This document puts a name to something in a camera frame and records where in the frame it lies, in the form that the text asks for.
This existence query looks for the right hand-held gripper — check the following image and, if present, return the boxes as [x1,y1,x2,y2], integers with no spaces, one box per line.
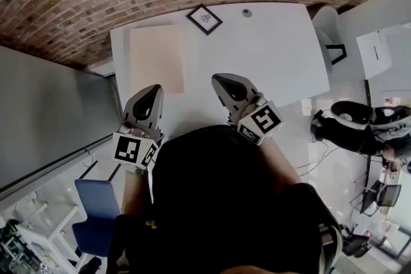
[211,73,286,146]

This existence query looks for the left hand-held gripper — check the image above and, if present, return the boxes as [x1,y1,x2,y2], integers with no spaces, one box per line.
[112,83,166,171]

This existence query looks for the beige item board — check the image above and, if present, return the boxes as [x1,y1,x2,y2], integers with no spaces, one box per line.
[128,24,186,96]

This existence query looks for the person's right forearm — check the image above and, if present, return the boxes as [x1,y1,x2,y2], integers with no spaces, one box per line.
[259,137,303,186]

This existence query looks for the person's left forearm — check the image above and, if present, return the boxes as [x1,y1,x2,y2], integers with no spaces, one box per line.
[123,169,154,219]

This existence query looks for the small white paper slips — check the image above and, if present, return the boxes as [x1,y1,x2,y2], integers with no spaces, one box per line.
[301,98,313,117]

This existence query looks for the white table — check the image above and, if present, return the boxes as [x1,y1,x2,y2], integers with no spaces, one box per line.
[110,2,331,146]

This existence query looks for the blue chair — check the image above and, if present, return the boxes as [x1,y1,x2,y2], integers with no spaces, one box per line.
[71,178,123,258]

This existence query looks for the black bag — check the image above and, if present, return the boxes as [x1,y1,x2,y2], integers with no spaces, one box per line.
[310,109,386,157]

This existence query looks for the person's black clothing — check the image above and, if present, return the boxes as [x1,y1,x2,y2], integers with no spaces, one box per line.
[107,124,343,274]

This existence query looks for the grey partition panel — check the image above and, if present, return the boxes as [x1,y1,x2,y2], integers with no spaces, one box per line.
[0,44,120,200]

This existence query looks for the white chair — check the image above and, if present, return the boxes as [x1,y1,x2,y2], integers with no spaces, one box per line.
[311,5,348,66]

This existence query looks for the white paper sheet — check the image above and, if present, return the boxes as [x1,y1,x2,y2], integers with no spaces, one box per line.
[355,29,394,80]

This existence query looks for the black mesh chair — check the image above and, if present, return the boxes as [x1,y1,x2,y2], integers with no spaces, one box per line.
[358,180,403,218]

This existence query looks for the white side desk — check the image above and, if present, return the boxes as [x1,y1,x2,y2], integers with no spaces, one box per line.
[337,0,411,100]

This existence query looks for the thin floor cable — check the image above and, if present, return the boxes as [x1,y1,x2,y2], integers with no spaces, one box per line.
[294,137,333,176]

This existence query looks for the black picture frame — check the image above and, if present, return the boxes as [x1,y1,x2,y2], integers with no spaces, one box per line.
[186,4,223,37]

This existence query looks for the white frame stool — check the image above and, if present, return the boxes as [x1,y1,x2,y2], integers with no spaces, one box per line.
[15,201,85,274]

